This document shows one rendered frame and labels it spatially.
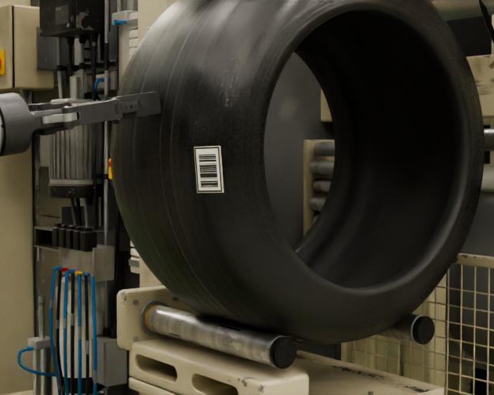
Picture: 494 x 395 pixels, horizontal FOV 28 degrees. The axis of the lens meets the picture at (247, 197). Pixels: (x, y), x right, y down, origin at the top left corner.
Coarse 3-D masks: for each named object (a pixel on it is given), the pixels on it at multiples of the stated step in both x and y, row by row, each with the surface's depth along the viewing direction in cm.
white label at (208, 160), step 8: (200, 152) 126; (208, 152) 126; (216, 152) 125; (200, 160) 127; (208, 160) 126; (216, 160) 125; (200, 168) 127; (208, 168) 126; (216, 168) 126; (200, 176) 127; (208, 176) 126; (216, 176) 126; (200, 184) 127; (208, 184) 126; (216, 184) 126; (200, 192) 127; (208, 192) 127; (216, 192) 126
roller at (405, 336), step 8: (408, 320) 153; (416, 320) 152; (424, 320) 152; (392, 328) 155; (400, 328) 154; (408, 328) 153; (416, 328) 152; (424, 328) 152; (432, 328) 153; (392, 336) 156; (400, 336) 155; (408, 336) 153; (416, 336) 152; (424, 336) 152; (432, 336) 153; (424, 344) 153
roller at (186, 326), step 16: (160, 320) 158; (176, 320) 155; (192, 320) 152; (208, 320) 150; (176, 336) 155; (192, 336) 151; (208, 336) 147; (224, 336) 144; (240, 336) 141; (256, 336) 139; (272, 336) 137; (224, 352) 146; (240, 352) 141; (256, 352) 137; (272, 352) 135; (288, 352) 136
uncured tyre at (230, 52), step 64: (192, 0) 142; (256, 0) 131; (320, 0) 134; (384, 0) 141; (128, 64) 146; (192, 64) 130; (256, 64) 128; (320, 64) 171; (384, 64) 170; (448, 64) 149; (128, 128) 139; (192, 128) 127; (256, 128) 128; (384, 128) 176; (448, 128) 164; (128, 192) 141; (192, 192) 128; (256, 192) 129; (384, 192) 175; (448, 192) 164; (192, 256) 134; (256, 256) 130; (320, 256) 172; (384, 256) 168; (448, 256) 152; (256, 320) 137; (320, 320) 137; (384, 320) 145
